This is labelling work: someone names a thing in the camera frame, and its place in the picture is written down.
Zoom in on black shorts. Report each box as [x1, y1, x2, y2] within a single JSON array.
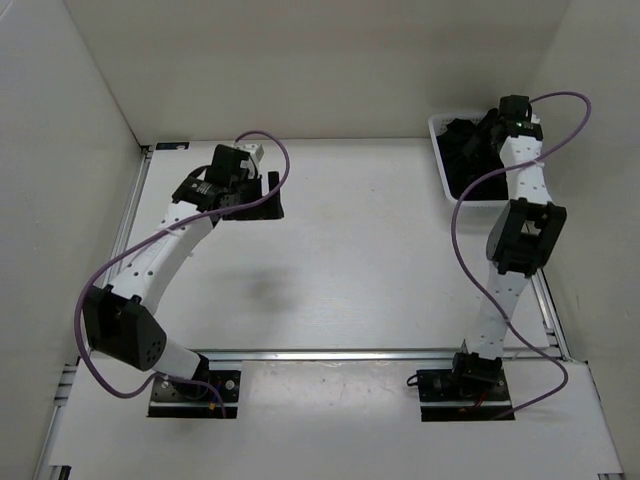
[[436, 118, 504, 200]]

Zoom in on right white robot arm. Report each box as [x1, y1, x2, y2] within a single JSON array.
[[449, 107, 567, 400]]

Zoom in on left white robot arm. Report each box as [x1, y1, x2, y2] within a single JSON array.
[[75, 167, 286, 400]]

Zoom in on white plastic basket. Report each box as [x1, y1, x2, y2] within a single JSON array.
[[428, 111, 509, 208]]

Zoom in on dark label sticker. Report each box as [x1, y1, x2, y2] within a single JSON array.
[[155, 142, 190, 151]]

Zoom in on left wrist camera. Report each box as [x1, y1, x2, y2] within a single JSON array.
[[204, 144, 264, 187]]

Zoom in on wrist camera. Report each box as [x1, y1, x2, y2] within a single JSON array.
[[498, 95, 532, 122], [204, 144, 264, 187]]

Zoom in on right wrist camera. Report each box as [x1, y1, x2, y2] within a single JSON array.
[[498, 95, 532, 122]]

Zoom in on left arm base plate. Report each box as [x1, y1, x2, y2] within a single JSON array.
[[147, 369, 241, 419]]

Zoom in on aluminium front rail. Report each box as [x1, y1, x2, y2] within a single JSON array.
[[199, 347, 571, 365]]

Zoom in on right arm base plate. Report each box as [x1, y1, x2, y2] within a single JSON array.
[[407, 369, 515, 423]]

